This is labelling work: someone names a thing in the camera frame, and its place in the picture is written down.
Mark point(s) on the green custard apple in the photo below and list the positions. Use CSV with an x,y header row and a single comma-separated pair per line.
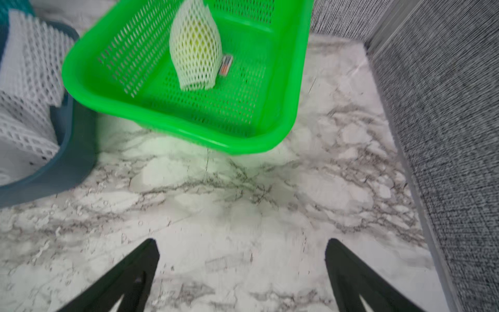
x,y
200,43

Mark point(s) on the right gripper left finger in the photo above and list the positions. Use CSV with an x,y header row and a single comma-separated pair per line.
x,y
128,283

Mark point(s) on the green plastic basket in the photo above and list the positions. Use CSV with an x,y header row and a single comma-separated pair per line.
x,y
122,66

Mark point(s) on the teal plastic basket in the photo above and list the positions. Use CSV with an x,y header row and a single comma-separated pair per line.
x,y
7,5

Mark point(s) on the white foam nets pile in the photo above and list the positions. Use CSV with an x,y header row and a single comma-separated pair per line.
x,y
31,82

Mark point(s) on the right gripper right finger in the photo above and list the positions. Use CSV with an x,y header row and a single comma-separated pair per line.
x,y
354,283

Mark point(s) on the dark blue-grey tub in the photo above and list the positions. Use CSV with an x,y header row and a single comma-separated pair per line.
x,y
23,177

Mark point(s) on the small label sticker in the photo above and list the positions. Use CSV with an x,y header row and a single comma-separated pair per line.
x,y
226,63

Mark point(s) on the white foam net sleeve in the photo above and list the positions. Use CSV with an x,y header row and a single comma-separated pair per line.
x,y
194,74

